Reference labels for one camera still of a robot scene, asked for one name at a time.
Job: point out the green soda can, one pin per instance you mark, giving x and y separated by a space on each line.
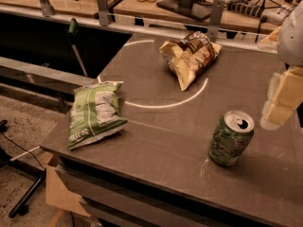
231 137

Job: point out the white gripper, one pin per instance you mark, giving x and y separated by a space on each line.
292 38

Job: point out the black chair base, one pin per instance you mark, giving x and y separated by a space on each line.
22 193

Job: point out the green jalapeno chip bag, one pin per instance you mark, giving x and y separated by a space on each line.
94 114

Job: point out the brown chip bag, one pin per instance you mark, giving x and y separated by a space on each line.
189 57

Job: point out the power strip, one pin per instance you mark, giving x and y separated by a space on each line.
272 16

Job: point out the black monitor stand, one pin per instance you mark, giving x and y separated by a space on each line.
187 8

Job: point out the metal rail frame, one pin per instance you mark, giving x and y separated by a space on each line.
247 30

